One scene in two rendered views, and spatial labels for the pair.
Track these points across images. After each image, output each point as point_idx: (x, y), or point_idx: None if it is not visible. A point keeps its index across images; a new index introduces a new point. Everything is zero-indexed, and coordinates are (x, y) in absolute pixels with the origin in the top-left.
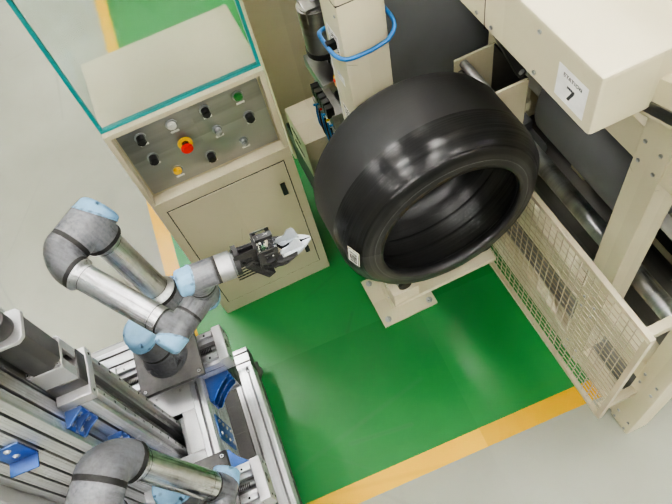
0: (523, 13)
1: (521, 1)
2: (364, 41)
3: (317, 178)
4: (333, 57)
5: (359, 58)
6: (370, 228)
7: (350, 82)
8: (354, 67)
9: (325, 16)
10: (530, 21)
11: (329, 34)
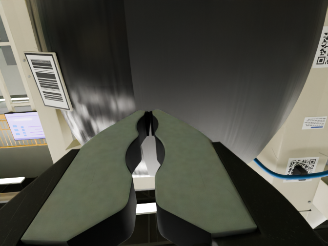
0: (141, 185)
1: (145, 188)
2: (262, 161)
3: (247, 144)
4: (284, 177)
5: (268, 152)
6: (81, 143)
7: (282, 135)
8: (274, 148)
9: (307, 186)
10: (135, 185)
11: (311, 170)
